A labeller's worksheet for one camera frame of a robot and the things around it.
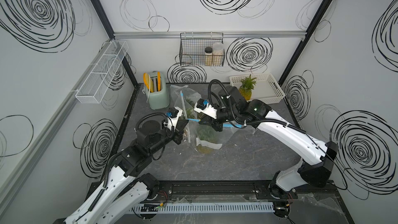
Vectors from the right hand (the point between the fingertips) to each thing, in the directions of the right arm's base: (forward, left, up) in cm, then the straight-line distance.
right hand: (201, 120), depth 66 cm
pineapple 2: (+34, -28, -13) cm, 46 cm away
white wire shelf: (+11, +52, +5) cm, 53 cm away
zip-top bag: (0, -11, -15) cm, 19 cm away
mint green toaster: (+26, +28, -17) cm, 42 cm away
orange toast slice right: (+34, +28, -10) cm, 45 cm away
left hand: (-1, +7, +1) cm, 7 cm away
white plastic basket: (+51, -49, -34) cm, 79 cm away
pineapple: (-3, -2, -13) cm, 13 cm away
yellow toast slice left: (+32, +35, -7) cm, 48 cm away
